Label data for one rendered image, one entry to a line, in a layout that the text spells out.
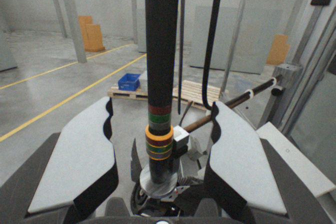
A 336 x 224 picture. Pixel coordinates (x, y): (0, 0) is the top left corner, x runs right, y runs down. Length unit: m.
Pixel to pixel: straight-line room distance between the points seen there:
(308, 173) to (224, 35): 5.37
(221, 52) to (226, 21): 1.00
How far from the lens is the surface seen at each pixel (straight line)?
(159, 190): 0.30
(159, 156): 0.24
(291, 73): 0.71
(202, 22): 5.72
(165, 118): 0.20
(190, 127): 0.28
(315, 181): 0.59
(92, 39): 8.58
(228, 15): 5.74
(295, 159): 0.62
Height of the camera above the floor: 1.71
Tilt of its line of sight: 29 degrees down
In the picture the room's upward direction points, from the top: 3 degrees clockwise
